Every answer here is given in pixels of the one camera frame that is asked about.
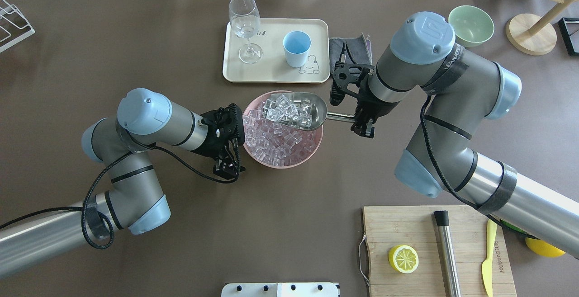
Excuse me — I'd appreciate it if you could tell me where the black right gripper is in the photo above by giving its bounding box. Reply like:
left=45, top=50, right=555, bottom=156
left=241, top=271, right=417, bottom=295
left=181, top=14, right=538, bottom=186
left=330, top=43, right=385, bottom=139

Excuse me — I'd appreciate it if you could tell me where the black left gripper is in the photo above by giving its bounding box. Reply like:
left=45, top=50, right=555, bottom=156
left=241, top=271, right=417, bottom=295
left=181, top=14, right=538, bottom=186
left=193, top=104, right=246, bottom=175

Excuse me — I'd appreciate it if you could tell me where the metal ice scoop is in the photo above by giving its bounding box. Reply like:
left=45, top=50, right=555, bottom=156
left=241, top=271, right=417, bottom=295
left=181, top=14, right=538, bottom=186
left=262, top=92, right=355, bottom=132

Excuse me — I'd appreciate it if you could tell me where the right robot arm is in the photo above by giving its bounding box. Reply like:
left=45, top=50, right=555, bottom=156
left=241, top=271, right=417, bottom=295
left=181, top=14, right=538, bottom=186
left=330, top=11, right=579, bottom=257

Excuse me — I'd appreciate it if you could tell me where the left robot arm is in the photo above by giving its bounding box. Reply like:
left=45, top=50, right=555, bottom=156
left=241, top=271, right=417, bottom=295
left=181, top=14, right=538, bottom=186
left=1, top=88, right=245, bottom=278

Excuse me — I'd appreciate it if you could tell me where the pink bowl with ice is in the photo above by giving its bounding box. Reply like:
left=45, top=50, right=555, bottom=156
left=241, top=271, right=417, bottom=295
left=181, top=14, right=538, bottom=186
left=243, top=92, right=323, bottom=169

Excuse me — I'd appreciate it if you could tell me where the blue plastic cup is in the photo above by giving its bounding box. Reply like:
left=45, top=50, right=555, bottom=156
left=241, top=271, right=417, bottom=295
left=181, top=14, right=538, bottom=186
left=283, top=31, right=312, bottom=68

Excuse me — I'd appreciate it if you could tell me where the grey folded cloth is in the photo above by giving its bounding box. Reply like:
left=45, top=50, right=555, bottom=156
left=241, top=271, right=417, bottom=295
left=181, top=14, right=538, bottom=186
left=328, top=33, right=374, bottom=71

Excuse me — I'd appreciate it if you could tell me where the bamboo cutting board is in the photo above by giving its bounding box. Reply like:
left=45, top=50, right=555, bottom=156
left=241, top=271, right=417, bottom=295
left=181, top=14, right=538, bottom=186
left=359, top=205, right=517, bottom=297

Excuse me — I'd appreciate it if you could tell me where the beige serving tray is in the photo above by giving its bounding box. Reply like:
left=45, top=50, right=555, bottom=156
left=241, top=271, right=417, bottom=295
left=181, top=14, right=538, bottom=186
left=223, top=18, right=330, bottom=84

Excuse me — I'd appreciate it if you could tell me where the steel muddler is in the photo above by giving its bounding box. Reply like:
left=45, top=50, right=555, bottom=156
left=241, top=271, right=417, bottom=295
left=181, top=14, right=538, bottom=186
left=433, top=210, right=462, bottom=297

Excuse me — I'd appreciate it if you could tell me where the half lemon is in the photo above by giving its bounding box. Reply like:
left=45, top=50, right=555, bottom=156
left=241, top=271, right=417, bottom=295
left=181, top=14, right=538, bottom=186
left=388, top=244, right=419, bottom=274

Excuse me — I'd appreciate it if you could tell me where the clear wine glass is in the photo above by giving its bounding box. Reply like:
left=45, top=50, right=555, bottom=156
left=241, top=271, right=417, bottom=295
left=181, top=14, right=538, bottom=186
left=229, top=0, right=262, bottom=64

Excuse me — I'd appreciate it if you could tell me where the green ceramic bowl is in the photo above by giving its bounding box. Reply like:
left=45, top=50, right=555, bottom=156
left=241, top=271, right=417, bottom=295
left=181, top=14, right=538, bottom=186
left=448, top=6, right=495, bottom=47

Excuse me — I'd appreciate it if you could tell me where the yellow plastic knife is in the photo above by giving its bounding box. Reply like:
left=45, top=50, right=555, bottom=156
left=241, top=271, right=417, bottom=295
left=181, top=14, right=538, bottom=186
left=480, top=219, right=498, bottom=297

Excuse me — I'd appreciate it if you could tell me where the wooden glass tree stand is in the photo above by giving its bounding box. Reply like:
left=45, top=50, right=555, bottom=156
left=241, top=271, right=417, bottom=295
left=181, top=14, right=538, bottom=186
left=505, top=0, right=577, bottom=56

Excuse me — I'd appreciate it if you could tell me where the yellow lemon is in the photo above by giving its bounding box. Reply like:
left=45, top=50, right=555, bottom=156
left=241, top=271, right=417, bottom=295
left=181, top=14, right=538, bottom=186
left=525, top=237, right=566, bottom=258

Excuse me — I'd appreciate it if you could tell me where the black glass rack tray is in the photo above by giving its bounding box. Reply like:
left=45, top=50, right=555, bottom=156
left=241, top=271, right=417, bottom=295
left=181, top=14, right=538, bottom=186
left=557, top=17, right=579, bottom=57

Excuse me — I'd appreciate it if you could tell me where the white wire cup rack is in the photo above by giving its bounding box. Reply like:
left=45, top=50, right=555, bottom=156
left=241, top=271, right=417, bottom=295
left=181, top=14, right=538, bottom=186
left=0, top=0, right=35, bottom=52

